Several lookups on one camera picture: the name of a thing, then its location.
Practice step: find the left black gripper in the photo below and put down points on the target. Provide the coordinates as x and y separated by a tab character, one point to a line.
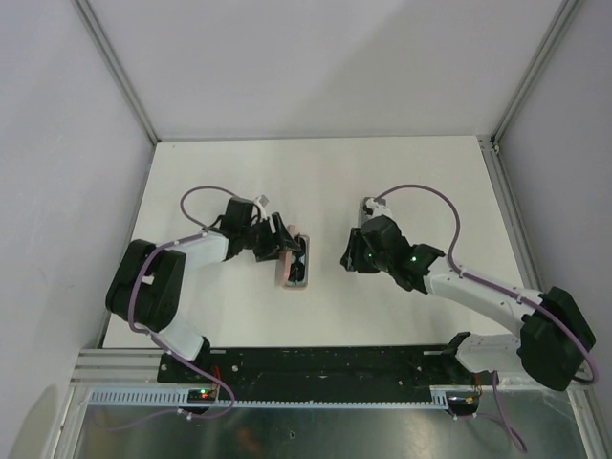
276	243

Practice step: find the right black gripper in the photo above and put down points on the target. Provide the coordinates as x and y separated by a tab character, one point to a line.
353	259

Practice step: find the pink glasses case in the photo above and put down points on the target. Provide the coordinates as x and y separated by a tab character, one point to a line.
283	264

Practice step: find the brown thin-frame glasses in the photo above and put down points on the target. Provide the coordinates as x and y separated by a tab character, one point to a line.
298	268

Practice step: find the blue-grey glasses case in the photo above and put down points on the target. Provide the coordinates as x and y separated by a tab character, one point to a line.
367	210

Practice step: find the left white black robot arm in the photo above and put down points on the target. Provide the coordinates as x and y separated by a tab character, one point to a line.
146	289

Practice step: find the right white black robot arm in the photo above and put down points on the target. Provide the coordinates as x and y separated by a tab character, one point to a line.
547	335

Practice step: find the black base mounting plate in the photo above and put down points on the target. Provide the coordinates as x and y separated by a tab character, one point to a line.
337	370

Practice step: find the small circuit board with leds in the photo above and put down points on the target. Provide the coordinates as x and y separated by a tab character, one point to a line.
201	395

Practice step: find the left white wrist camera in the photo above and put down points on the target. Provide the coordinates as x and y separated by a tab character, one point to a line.
261	202

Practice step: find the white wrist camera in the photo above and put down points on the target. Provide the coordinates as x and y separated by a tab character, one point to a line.
261	202
383	209

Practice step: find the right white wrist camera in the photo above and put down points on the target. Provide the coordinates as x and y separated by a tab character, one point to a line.
383	209

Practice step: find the white slotted cable duct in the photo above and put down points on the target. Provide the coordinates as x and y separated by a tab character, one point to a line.
429	398

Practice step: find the right aluminium frame post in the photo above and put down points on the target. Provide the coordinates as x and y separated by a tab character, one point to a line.
559	26

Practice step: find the aluminium frame post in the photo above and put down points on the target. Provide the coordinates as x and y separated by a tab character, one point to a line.
111	60
559	26

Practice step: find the left aluminium frame post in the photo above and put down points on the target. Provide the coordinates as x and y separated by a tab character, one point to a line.
111	60

